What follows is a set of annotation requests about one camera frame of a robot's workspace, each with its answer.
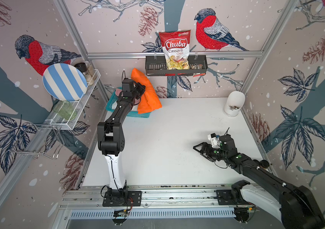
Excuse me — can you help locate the pink patterned garment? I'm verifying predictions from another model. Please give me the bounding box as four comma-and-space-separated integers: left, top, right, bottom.
115, 88, 123, 97

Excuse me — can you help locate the orange garment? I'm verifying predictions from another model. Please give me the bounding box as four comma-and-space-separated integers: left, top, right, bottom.
131, 68, 162, 114

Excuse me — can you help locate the black wall shelf basket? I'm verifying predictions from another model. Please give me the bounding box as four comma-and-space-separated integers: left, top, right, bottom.
145, 55, 208, 76

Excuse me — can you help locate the teal plastic basket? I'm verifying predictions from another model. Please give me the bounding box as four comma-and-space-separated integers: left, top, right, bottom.
106, 87, 150, 118

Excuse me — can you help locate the red Chuba chips bag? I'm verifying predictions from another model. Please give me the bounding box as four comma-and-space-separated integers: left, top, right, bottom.
159, 30, 191, 70

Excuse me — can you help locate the clear spice jar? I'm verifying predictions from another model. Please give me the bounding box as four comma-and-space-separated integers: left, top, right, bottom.
84, 61, 97, 86

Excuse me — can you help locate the aluminium mounting rail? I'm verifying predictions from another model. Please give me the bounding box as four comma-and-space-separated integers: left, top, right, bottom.
60, 184, 298, 208

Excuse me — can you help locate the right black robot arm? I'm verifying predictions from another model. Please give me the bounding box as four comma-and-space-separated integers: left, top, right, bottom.
193, 134, 325, 229

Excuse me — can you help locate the white wire wall rack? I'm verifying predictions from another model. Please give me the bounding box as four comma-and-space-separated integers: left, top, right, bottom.
7, 70, 101, 160

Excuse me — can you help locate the dark lid spice jar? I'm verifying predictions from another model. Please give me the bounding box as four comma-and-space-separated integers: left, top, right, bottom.
74, 62, 93, 85

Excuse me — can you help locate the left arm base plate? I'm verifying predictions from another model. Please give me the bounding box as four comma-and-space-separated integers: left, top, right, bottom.
102, 190, 142, 207

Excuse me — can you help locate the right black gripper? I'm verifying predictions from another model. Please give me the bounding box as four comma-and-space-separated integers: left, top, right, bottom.
192, 142, 228, 161

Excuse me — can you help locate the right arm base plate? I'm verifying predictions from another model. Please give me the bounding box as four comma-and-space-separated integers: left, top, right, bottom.
216, 189, 249, 206

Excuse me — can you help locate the white ceramic holder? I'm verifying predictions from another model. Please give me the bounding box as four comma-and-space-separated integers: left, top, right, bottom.
223, 91, 245, 117

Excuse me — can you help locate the green glass cup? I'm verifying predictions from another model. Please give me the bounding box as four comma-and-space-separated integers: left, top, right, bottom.
53, 101, 77, 120

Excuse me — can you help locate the blue striped plate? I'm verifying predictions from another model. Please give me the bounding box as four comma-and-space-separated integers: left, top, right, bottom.
43, 64, 88, 102

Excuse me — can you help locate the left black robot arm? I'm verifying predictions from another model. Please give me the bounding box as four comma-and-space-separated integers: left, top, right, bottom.
97, 78, 145, 207

